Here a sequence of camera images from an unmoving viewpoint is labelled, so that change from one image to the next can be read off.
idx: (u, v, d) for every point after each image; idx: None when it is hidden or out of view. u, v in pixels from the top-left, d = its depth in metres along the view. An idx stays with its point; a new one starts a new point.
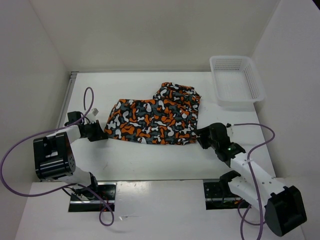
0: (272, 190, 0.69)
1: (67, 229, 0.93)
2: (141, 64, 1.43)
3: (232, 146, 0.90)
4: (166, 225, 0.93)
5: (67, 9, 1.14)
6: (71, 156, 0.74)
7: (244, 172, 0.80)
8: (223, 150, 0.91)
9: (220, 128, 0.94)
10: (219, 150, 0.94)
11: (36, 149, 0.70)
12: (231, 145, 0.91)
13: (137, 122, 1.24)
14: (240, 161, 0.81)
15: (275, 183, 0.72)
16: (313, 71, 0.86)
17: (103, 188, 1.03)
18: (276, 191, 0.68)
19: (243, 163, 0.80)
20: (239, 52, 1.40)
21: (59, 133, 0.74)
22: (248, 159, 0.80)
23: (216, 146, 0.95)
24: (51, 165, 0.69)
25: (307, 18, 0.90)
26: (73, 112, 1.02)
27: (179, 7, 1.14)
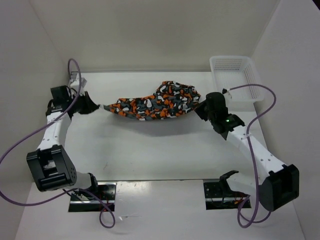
0: (270, 168, 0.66)
1: (67, 229, 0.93)
2: (141, 64, 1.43)
3: (230, 118, 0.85)
4: (165, 225, 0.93)
5: (67, 9, 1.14)
6: (70, 166, 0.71)
7: (242, 146, 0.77)
8: (221, 122, 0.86)
9: (218, 99, 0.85)
10: (216, 121, 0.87)
11: (33, 166, 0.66)
12: (229, 117, 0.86)
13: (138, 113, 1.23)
14: (238, 135, 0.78)
15: (274, 160, 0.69)
16: (312, 71, 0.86)
17: (103, 188, 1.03)
18: (274, 170, 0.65)
19: (241, 137, 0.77)
20: (239, 52, 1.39)
21: (54, 149, 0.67)
22: (248, 134, 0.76)
23: (212, 116, 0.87)
24: (52, 180, 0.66)
25: (307, 17, 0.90)
26: (57, 89, 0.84)
27: (179, 6, 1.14)
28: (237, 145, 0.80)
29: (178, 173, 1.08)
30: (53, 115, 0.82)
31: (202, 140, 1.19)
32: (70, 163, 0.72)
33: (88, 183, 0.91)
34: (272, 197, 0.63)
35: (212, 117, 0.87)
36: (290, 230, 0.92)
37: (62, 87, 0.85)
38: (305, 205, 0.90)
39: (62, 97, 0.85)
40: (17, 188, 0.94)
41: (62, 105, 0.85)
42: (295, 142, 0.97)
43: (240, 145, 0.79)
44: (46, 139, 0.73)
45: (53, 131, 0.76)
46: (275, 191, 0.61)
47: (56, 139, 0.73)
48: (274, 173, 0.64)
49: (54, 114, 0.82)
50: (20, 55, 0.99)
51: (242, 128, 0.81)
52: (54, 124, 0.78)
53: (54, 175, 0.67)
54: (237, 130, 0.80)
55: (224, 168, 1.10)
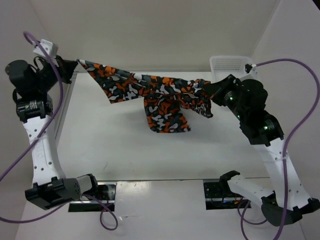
0: (295, 202, 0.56)
1: (67, 229, 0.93)
2: (141, 64, 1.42)
3: (269, 125, 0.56)
4: (165, 224, 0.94)
5: (67, 8, 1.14)
6: (71, 181, 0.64)
7: (272, 166, 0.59)
8: (254, 126, 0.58)
9: (257, 91, 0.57)
10: (247, 123, 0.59)
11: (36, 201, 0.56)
12: (268, 122, 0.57)
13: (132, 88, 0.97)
14: (272, 153, 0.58)
15: (302, 191, 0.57)
16: (312, 72, 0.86)
17: (103, 187, 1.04)
18: (299, 205, 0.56)
19: (276, 156, 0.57)
20: (239, 52, 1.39)
21: (57, 185, 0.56)
22: (286, 155, 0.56)
23: (242, 113, 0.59)
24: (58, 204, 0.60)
25: (307, 18, 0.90)
26: (18, 77, 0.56)
27: (179, 6, 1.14)
28: (266, 160, 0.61)
29: (178, 173, 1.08)
30: (32, 124, 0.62)
31: (202, 140, 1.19)
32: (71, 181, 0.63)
33: (89, 184, 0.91)
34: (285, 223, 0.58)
35: (242, 113, 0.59)
36: (289, 230, 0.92)
37: (24, 71, 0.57)
38: None
39: (30, 86, 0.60)
40: (17, 189, 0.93)
41: (37, 100, 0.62)
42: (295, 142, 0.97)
43: (269, 162, 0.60)
44: (39, 168, 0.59)
45: (42, 155, 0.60)
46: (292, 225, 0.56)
47: (51, 167, 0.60)
48: (298, 209, 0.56)
49: (34, 123, 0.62)
50: (20, 55, 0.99)
51: (280, 141, 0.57)
52: (40, 143, 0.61)
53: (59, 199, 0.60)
54: (274, 145, 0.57)
55: (224, 168, 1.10)
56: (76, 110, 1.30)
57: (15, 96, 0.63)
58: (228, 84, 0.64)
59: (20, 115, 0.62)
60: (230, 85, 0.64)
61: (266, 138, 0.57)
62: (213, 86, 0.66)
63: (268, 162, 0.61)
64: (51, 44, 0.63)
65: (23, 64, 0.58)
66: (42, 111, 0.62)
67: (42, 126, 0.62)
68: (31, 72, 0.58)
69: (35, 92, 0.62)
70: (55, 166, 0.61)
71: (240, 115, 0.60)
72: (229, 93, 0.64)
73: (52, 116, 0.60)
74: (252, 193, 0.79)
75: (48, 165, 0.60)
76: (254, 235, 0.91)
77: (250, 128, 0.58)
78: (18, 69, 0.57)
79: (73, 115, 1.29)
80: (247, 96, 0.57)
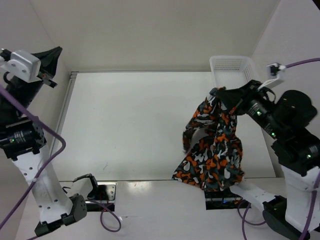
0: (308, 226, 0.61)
1: (67, 229, 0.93)
2: (142, 64, 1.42)
3: (311, 151, 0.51)
4: (165, 224, 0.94)
5: (67, 8, 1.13)
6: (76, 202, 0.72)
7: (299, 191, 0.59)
8: (291, 146, 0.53)
9: (305, 110, 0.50)
10: (285, 143, 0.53)
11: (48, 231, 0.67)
12: (311, 148, 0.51)
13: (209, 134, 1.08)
14: (304, 184, 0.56)
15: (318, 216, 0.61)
16: (312, 72, 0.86)
17: (103, 187, 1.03)
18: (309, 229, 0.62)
19: (306, 187, 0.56)
20: (239, 52, 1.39)
21: (67, 222, 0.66)
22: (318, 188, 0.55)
23: (275, 127, 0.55)
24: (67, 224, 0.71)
25: (307, 18, 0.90)
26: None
27: (179, 6, 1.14)
28: (291, 182, 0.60)
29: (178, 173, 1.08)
30: (25, 161, 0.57)
31: None
32: (78, 204, 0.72)
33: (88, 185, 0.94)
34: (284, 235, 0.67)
35: (278, 131, 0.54)
36: None
37: None
38: None
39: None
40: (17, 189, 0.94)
41: (24, 131, 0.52)
42: None
43: (295, 186, 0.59)
44: (46, 207, 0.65)
45: (45, 195, 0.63)
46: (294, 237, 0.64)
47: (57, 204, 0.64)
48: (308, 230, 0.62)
49: (27, 161, 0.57)
50: None
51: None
52: (40, 181, 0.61)
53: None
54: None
55: None
56: (76, 110, 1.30)
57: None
58: (254, 94, 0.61)
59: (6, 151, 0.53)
60: (256, 96, 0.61)
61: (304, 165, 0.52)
62: (237, 98, 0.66)
63: (294, 185, 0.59)
64: (27, 65, 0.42)
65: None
66: (34, 143, 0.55)
67: (37, 163, 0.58)
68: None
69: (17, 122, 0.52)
70: (61, 201, 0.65)
71: (275, 132, 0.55)
72: (256, 104, 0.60)
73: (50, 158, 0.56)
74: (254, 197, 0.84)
75: (53, 203, 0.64)
76: (253, 235, 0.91)
77: (289, 153, 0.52)
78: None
79: (74, 115, 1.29)
80: (291, 112, 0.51)
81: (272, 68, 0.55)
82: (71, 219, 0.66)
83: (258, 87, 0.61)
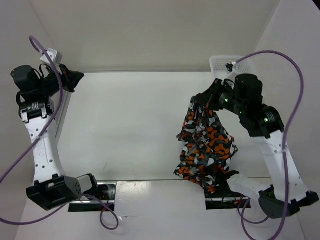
0: (294, 196, 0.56)
1: (67, 229, 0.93)
2: (142, 64, 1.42)
3: (269, 117, 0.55)
4: (165, 224, 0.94)
5: (67, 8, 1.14)
6: (73, 181, 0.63)
7: (272, 159, 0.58)
8: (254, 117, 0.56)
9: (253, 80, 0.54)
10: (246, 115, 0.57)
11: (38, 200, 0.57)
12: (267, 114, 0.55)
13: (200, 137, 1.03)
14: (272, 145, 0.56)
15: (300, 184, 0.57)
16: (312, 71, 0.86)
17: (103, 187, 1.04)
18: (297, 198, 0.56)
19: (276, 149, 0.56)
20: (239, 52, 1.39)
21: (57, 183, 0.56)
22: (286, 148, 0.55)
23: (238, 106, 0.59)
24: (59, 203, 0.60)
25: (307, 17, 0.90)
26: (24, 78, 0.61)
27: (179, 6, 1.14)
28: (264, 152, 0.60)
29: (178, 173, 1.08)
30: (34, 123, 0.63)
31: None
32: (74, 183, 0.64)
33: (89, 184, 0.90)
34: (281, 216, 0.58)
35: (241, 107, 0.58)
36: (289, 230, 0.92)
37: (27, 74, 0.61)
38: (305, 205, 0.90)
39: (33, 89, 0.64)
40: (17, 189, 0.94)
41: (39, 102, 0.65)
42: (295, 141, 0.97)
43: (267, 155, 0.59)
44: (41, 167, 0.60)
45: (43, 153, 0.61)
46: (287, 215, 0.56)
47: (52, 165, 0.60)
48: (296, 202, 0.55)
49: (37, 123, 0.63)
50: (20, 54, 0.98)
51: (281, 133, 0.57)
52: (41, 141, 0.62)
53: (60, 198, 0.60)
54: (273, 137, 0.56)
55: None
56: (76, 111, 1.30)
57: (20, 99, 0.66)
58: (218, 88, 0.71)
59: (22, 116, 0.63)
60: (221, 88, 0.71)
61: (267, 131, 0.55)
62: (208, 95, 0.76)
63: (267, 155, 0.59)
64: (55, 52, 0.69)
65: (28, 68, 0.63)
66: (43, 111, 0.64)
67: (44, 126, 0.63)
68: (35, 74, 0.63)
69: (37, 94, 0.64)
70: (56, 162, 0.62)
71: (241, 110, 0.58)
72: (223, 95, 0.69)
73: (54, 114, 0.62)
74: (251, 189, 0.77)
75: (48, 163, 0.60)
76: (253, 235, 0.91)
77: (250, 121, 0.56)
78: (23, 72, 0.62)
79: (74, 115, 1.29)
80: (243, 87, 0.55)
81: (228, 65, 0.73)
82: (62, 179, 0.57)
83: (221, 82, 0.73)
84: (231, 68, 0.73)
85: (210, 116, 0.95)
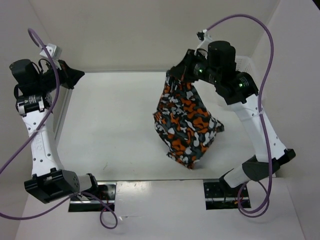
0: (274, 155, 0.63)
1: (67, 229, 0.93)
2: (142, 64, 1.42)
3: (243, 82, 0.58)
4: (165, 224, 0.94)
5: (67, 8, 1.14)
6: (71, 176, 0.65)
7: (250, 123, 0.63)
8: (229, 84, 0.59)
9: (225, 48, 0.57)
10: (221, 82, 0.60)
11: (35, 192, 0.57)
12: (242, 79, 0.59)
13: (173, 109, 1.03)
14: (249, 110, 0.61)
15: (277, 142, 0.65)
16: (311, 71, 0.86)
17: (103, 187, 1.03)
18: (277, 156, 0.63)
19: (253, 113, 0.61)
20: (239, 52, 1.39)
21: (56, 176, 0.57)
22: (262, 111, 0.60)
23: (214, 75, 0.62)
24: (57, 196, 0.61)
25: (307, 17, 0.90)
26: (21, 70, 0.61)
27: (179, 6, 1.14)
28: (243, 118, 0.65)
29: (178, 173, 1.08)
30: (32, 117, 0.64)
31: None
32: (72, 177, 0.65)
33: (88, 183, 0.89)
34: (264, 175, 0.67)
35: (216, 76, 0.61)
36: (289, 230, 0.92)
37: (26, 66, 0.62)
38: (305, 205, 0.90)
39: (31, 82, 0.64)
40: (17, 189, 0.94)
41: (36, 95, 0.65)
42: (295, 141, 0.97)
43: (246, 120, 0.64)
44: (39, 160, 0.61)
45: (41, 147, 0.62)
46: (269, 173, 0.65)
47: (50, 158, 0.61)
48: (276, 160, 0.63)
49: (34, 117, 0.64)
50: (20, 54, 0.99)
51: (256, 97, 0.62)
52: (38, 135, 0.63)
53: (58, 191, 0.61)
54: (249, 102, 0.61)
55: (224, 168, 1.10)
56: (76, 111, 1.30)
57: (17, 92, 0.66)
58: (192, 59, 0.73)
59: (19, 109, 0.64)
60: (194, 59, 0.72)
61: (242, 96, 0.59)
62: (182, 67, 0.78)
63: (244, 120, 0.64)
64: (54, 46, 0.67)
65: (26, 62, 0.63)
66: (41, 105, 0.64)
67: (41, 119, 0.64)
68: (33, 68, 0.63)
69: (34, 87, 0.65)
70: (54, 155, 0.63)
71: (216, 78, 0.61)
72: (197, 65, 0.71)
73: (51, 109, 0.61)
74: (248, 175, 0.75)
75: (47, 157, 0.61)
76: (253, 235, 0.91)
77: (227, 88, 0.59)
78: (22, 65, 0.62)
79: (74, 115, 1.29)
80: (216, 54, 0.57)
81: (199, 34, 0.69)
82: (61, 173, 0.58)
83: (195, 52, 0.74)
84: (202, 38, 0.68)
85: (188, 89, 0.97)
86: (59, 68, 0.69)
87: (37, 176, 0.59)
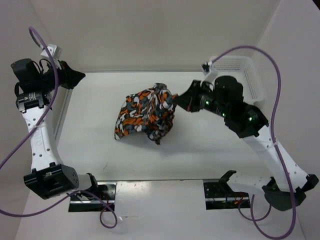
0: (297, 184, 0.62)
1: (67, 229, 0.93)
2: (142, 64, 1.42)
3: (253, 115, 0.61)
4: (164, 223, 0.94)
5: (67, 8, 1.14)
6: (70, 170, 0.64)
7: (264, 154, 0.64)
8: (239, 119, 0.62)
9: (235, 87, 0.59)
10: (232, 118, 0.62)
11: (35, 188, 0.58)
12: (250, 111, 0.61)
13: (141, 114, 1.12)
14: (264, 142, 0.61)
15: (298, 170, 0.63)
16: (312, 71, 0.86)
17: (103, 188, 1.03)
18: (300, 185, 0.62)
19: (268, 144, 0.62)
20: (239, 52, 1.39)
21: (55, 170, 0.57)
22: (277, 141, 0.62)
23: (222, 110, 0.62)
24: (57, 191, 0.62)
25: (307, 16, 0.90)
26: (22, 68, 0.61)
27: (179, 6, 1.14)
28: (257, 150, 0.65)
29: (178, 173, 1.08)
30: (31, 114, 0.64)
31: (202, 141, 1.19)
32: (70, 172, 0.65)
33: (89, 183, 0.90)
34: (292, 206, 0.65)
35: (225, 110, 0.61)
36: (289, 230, 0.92)
37: (26, 64, 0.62)
38: (305, 205, 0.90)
39: (31, 79, 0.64)
40: (17, 188, 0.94)
41: (36, 92, 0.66)
42: (295, 141, 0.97)
43: (261, 152, 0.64)
44: (38, 155, 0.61)
45: (41, 142, 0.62)
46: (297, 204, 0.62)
47: (50, 153, 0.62)
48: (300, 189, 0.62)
49: (34, 113, 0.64)
50: (20, 54, 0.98)
51: (266, 128, 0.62)
52: (38, 131, 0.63)
53: (58, 187, 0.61)
54: (262, 133, 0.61)
55: (224, 168, 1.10)
56: (76, 110, 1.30)
57: (18, 89, 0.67)
58: (198, 89, 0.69)
59: (19, 106, 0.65)
60: (200, 90, 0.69)
61: (254, 128, 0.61)
62: (186, 97, 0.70)
63: (260, 152, 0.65)
64: (55, 46, 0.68)
65: (27, 60, 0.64)
66: (41, 101, 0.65)
67: (41, 115, 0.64)
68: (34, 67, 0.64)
69: (35, 84, 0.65)
70: (53, 150, 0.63)
71: (225, 112, 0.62)
72: (203, 97, 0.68)
73: (51, 104, 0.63)
74: (253, 186, 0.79)
75: (46, 152, 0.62)
76: (254, 235, 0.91)
77: (237, 123, 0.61)
78: (22, 63, 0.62)
79: (73, 115, 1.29)
80: (225, 91, 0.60)
81: (204, 66, 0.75)
82: (60, 167, 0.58)
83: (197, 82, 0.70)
84: (208, 69, 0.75)
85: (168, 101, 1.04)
86: (59, 69, 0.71)
87: (37, 171, 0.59)
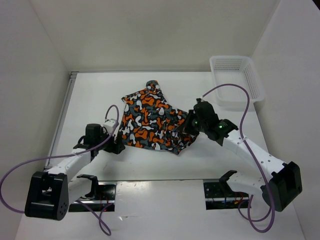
0: (272, 169, 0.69)
1: (67, 229, 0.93)
2: (142, 64, 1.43)
3: (222, 124, 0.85)
4: (164, 223, 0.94)
5: (67, 9, 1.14)
6: (64, 198, 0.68)
7: (240, 150, 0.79)
8: (213, 129, 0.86)
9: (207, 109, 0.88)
10: (208, 129, 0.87)
11: (33, 187, 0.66)
12: (221, 123, 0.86)
13: (150, 125, 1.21)
14: (235, 140, 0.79)
15: (273, 160, 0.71)
16: (312, 72, 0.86)
17: (103, 187, 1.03)
18: (276, 170, 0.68)
19: (238, 141, 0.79)
20: (239, 52, 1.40)
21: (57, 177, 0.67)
22: (243, 137, 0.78)
23: (204, 127, 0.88)
24: (40, 208, 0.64)
25: (308, 17, 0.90)
26: (92, 128, 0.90)
27: (180, 7, 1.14)
28: (235, 149, 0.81)
29: (178, 173, 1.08)
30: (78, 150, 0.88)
31: (202, 141, 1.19)
32: (63, 201, 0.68)
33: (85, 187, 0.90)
34: (280, 198, 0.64)
35: (203, 125, 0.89)
36: (289, 231, 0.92)
37: (94, 127, 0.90)
38: (305, 205, 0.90)
39: (93, 138, 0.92)
40: (17, 189, 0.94)
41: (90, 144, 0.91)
42: (295, 142, 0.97)
43: (237, 149, 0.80)
44: (58, 167, 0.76)
45: (69, 162, 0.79)
46: (281, 192, 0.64)
47: (66, 170, 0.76)
48: (276, 174, 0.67)
49: (80, 149, 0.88)
50: (21, 56, 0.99)
51: (235, 131, 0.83)
52: (73, 156, 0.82)
53: (44, 203, 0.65)
54: (232, 135, 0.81)
55: (224, 168, 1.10)
56: (76, 110, 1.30)
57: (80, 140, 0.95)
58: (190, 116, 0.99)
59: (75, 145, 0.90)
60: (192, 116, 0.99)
61: (223, 133, 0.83)
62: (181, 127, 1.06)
63: (238, 151, 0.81)
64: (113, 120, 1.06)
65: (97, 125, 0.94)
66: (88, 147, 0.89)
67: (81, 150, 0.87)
68: (98, 130, 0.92)
69: (92, 141, 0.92)
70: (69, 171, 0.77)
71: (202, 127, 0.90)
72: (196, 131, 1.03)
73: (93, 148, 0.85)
74: (252, 185, 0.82)
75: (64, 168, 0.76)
76: (253, 236, 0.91)
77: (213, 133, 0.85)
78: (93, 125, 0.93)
79: (73, 114, 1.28)
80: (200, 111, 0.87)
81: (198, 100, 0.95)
82: (64, 176, 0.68)
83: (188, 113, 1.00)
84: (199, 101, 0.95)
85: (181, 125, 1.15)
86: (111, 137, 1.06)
87: (48, 172, 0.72)
